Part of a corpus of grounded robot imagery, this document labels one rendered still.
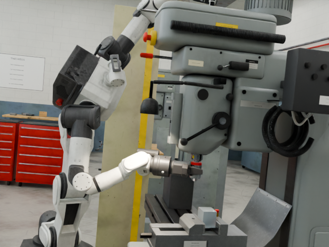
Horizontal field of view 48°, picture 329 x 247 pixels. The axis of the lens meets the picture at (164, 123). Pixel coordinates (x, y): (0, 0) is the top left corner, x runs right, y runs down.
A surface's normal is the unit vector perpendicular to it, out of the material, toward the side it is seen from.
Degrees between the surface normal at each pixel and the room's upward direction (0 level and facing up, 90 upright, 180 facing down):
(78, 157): 75
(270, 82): 90
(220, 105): 90
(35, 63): 90
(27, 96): 90
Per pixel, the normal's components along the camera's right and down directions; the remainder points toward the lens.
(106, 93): 0.49, -0.45
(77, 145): 0.10, -0.21
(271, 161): -0.98, -0.07
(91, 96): 0.20, 0.16
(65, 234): 0.42, 0.54
